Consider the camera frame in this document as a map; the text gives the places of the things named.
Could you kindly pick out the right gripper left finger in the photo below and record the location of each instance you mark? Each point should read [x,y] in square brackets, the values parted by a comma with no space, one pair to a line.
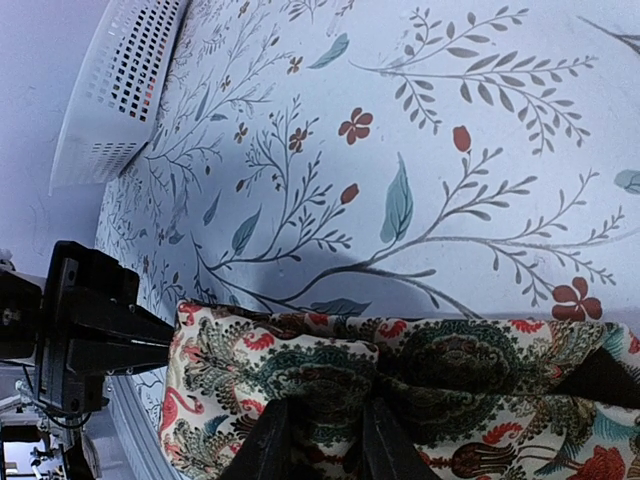
[265,454]

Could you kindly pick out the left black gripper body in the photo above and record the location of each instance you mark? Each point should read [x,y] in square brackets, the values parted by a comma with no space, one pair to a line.
[77,276]

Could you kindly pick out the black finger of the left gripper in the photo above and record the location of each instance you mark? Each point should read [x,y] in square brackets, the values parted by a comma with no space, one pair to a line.
[91,358]
[128,322]

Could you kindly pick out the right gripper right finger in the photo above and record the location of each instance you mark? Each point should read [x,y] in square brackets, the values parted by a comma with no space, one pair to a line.
[387,452]

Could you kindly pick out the cream floral paisley tie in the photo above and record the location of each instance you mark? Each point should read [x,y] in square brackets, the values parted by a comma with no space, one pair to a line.
[479,399]

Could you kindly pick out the white perforated plastic basket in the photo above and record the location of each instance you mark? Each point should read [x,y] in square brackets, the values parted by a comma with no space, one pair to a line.
[112,111]

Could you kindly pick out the floral patterned table mat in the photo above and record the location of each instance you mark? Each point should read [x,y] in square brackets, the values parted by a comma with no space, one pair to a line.
[458,160]

